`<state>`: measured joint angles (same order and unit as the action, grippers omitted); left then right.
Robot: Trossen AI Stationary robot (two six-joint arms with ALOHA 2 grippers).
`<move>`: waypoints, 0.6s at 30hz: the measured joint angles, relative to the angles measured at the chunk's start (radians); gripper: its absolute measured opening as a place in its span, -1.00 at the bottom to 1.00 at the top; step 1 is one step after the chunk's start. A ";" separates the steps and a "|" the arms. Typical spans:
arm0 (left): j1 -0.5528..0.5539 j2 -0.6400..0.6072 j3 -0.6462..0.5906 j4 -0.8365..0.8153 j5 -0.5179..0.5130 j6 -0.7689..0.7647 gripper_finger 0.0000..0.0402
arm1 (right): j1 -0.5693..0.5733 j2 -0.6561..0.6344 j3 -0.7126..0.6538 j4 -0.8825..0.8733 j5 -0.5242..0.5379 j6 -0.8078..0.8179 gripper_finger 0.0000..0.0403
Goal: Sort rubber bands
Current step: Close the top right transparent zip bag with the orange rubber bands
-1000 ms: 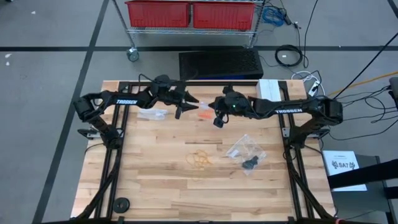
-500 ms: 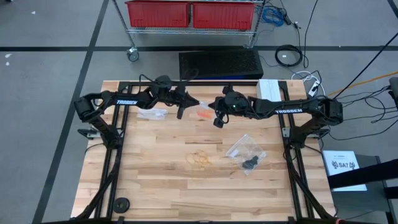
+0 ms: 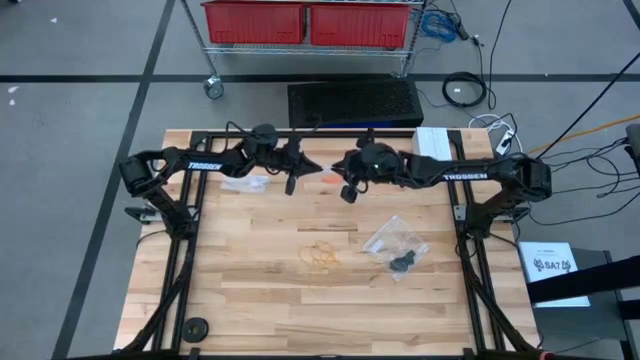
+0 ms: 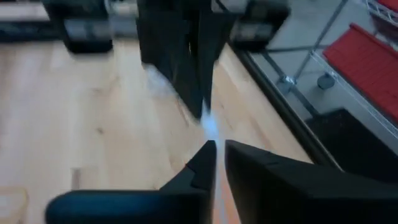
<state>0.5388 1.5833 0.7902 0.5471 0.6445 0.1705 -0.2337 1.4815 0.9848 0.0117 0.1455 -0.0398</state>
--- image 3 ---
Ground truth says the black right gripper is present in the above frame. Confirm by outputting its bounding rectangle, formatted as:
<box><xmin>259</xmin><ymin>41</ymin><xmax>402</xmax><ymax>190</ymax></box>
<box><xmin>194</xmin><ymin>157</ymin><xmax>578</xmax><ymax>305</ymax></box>
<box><xmin>332</xmin><ymin>149</ymin><xmax>383</xmax><ymax>206</ymax></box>

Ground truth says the red plastic bin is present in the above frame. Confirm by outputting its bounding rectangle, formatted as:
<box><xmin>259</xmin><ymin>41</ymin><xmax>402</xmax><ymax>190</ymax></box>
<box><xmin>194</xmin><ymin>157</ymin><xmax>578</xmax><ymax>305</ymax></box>
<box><xmin>308</xmin><ymin>2</ymin><xmax>412</xmax><ymax>49</ymax></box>
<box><xmin>201</xmin><ymin>0</ymin><xmax>307</xmax><ymax>45</ymax></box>

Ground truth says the black round disc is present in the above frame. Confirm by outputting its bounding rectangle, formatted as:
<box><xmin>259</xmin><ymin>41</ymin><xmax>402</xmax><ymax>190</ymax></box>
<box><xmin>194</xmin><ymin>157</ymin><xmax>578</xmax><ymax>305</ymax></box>
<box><xmin>180</xmin><ymin>316</ymin><xmax>211</xmax><ymax>345</ymax></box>

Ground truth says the white power strip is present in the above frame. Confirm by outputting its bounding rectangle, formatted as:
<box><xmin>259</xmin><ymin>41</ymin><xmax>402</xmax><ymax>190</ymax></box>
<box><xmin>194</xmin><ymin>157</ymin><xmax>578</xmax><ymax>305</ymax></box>
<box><xmin>495</xmin><ymin>128</ymin><xmax>517</xmax><ymax>153</ymax></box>

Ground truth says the dark grey side table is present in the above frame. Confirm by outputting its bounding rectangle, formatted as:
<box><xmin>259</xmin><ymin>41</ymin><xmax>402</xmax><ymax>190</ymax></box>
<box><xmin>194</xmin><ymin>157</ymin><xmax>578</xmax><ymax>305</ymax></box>
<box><xmin>528</xmin><ymin>247</ymin><xmax>640</xmax><ymax>360</ymax></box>

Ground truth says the metal wire shelf cart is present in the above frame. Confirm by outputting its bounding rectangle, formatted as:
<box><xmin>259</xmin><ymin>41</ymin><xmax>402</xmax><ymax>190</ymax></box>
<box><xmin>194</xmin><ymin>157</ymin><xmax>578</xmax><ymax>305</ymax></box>
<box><xmin>178</xmin><ymin>0</ymin><xmax>432</xmax><ymax>100</ymax></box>

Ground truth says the black flat bar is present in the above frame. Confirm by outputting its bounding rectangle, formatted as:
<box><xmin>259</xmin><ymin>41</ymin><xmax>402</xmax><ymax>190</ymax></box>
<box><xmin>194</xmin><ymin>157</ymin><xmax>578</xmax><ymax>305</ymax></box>
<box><xmin>525</xmin><ymin>254</ymin><xmax>640</xmax><ymax>305</ymax></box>

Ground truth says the long black cable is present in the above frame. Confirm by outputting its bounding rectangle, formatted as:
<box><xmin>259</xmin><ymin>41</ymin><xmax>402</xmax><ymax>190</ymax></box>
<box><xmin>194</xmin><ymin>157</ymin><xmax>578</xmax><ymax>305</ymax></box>
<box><xmin>530</xmin><ymin>62</ymin><xmax>640</xmax><ymax>164</ymax></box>

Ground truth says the cart caster wheel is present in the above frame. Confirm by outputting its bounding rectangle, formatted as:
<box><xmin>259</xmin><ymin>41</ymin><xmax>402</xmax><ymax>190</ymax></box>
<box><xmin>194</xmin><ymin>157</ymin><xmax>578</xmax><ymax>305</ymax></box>
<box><xmin>203</xmin><ymin>74</ymin><xmax>226</xmax><ymax>101</ymax></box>

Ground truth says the white printed paper sign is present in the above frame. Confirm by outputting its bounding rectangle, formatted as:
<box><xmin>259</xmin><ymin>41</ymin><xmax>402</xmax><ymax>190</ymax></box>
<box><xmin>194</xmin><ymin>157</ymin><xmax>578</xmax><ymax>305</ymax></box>
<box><xmin>517</xmin><ymin>241</ymin><xmax>592</xmax><ymax>309</ymax></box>

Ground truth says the blue cable coil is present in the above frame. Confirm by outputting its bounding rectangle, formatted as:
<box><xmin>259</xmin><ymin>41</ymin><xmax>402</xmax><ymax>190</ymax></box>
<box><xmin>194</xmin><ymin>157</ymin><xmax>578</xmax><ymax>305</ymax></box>
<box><xmin>419</xmin><ymin>9</ymin><xmax>461</xmax><ymax>44</ymax></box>

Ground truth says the yellow extension cable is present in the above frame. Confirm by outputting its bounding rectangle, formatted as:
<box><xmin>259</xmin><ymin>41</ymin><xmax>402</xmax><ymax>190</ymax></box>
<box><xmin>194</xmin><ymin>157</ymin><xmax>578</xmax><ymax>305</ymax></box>
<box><xmin>523</xmin><ymin>113</ymin><xmax>640</xmax><ymax>157</ymax></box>

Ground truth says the black cable coil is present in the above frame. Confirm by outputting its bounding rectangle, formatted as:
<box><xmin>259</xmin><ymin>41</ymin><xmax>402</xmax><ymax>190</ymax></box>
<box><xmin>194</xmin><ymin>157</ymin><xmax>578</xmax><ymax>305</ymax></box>
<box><xmin>441</xmin><ymin>70</ymin><xmax>489</xmax><ymax>109</ymax></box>

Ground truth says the white box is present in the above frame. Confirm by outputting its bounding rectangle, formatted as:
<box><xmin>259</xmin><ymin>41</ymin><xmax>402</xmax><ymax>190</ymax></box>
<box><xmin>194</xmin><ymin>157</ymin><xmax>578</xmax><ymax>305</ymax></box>
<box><xmin>411</xmin><ymin>126</ymin><xmax>454</xmax><ymax>161</ymax></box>

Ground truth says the black aluminium table frame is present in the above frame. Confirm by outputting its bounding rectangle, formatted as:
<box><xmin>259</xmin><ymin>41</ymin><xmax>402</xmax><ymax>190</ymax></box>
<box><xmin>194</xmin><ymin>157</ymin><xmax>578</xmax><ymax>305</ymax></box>
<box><xmin>113</xmin><ymin>128</ymin><xmax>547</xmax><ymax>360</ymax></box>

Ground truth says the black perforated computer case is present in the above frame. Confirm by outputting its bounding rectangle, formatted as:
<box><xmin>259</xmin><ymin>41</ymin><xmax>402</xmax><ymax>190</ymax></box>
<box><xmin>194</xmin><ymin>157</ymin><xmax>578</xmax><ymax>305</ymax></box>
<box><xmin>286</xmin><ymin>78</ymin><xmax>425</xmax><ymax>130</ymax></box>

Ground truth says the white cable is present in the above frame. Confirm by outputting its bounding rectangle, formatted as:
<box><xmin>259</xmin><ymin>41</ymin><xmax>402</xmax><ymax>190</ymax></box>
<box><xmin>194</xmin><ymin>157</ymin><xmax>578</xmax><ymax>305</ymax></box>
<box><xmin>467</xmin><ymin>113</ymin><xmax>524</xmax><ymax>157</ymax></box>

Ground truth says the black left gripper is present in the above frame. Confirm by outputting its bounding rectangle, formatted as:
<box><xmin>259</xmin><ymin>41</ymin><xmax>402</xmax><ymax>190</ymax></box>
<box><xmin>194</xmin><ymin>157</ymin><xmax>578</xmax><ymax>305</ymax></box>
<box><xmin>281</xmin><ymin>152</ymin><xmax>324</xmax><ymax>198</ymax></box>

